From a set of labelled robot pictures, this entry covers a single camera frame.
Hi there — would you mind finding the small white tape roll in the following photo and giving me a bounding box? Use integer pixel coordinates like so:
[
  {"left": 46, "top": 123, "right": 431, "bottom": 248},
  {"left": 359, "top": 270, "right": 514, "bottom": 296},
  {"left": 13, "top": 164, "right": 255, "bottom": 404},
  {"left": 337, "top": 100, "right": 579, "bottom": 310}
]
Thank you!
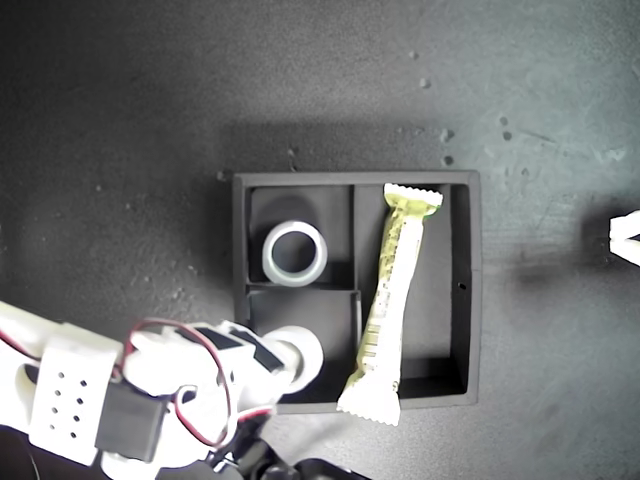
[{"left": 263, "top": 325, "right": 325, "bottom": 397}]

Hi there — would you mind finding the red servo wire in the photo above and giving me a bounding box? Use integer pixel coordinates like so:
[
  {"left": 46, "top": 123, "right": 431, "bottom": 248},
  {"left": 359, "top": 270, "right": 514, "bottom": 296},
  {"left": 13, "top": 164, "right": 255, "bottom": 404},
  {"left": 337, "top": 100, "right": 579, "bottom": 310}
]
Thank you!
[{"left": 122, "top": 319, "right": 239, "bottom": 449}]

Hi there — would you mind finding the black tray with wells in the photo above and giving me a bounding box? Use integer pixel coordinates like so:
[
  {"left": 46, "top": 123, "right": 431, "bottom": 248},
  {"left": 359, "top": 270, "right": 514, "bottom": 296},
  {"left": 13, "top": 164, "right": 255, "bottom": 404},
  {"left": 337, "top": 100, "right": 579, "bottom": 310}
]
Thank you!
[{"left": 231, "top": 170, "right": 482, "bottom": 415}]

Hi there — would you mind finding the green white snack bar wrapper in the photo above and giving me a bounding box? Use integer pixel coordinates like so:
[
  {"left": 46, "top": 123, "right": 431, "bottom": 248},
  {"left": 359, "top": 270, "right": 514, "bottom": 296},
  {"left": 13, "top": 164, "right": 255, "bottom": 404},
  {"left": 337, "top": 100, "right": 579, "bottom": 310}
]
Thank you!
[{"left": 335, "top": 182, "right": 445, "bottom": 428}]

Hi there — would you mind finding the large white tape roll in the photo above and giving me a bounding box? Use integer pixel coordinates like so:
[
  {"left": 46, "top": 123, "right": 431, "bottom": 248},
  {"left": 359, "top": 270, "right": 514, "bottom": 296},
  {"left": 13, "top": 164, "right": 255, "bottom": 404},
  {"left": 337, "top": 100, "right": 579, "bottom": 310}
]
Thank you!
[{"left": 261, "top": 219, "right": 329, "bottom": 288}]

